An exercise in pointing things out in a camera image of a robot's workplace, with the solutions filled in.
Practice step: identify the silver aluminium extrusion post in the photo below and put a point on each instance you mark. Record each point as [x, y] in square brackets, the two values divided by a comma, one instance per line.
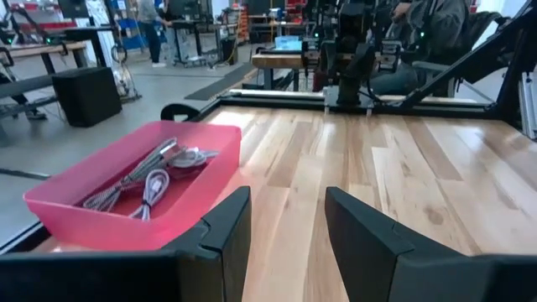
[528, 105]

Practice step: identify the wooden workbench with black legs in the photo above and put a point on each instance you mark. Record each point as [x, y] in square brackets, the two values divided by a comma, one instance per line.
[38, 49]

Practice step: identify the seated person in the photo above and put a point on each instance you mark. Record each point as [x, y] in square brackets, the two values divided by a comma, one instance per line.
[436, 33]

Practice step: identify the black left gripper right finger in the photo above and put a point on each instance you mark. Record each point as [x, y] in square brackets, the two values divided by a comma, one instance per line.
[403, 274]

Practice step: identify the dark monitor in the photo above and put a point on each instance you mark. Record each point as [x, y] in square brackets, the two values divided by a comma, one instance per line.
[72, 7]

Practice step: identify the standing person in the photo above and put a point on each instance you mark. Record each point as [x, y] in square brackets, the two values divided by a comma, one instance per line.
[149, 33]

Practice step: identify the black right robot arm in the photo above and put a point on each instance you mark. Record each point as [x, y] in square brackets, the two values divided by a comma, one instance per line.
[352, 63]

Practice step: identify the grey low bench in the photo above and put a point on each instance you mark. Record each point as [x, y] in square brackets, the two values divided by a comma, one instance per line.
[21, 88]

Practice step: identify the black floor mat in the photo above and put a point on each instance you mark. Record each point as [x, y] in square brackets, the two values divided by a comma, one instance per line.
[222, 81]

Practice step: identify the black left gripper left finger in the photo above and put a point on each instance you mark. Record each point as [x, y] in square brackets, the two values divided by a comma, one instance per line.
[126, 279]

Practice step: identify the blue laptop screen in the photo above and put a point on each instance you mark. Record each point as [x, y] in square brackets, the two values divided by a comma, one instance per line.
[288, 43]

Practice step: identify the black table frame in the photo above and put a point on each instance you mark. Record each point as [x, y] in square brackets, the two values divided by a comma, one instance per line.
[293, 102]

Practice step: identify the black box on floor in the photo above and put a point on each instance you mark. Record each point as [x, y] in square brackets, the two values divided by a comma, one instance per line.
[86, 96]

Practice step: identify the black curved clamp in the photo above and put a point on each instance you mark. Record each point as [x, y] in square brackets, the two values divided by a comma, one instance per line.
[174, 110]

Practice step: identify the wooden background table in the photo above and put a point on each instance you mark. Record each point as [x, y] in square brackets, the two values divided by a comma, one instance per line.
[277, 60]

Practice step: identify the black diagonal frame strut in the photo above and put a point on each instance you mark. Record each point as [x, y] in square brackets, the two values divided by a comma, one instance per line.
[465, 67]

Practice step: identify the pink plastic bin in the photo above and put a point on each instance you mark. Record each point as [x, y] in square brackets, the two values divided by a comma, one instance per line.
[201, 197]

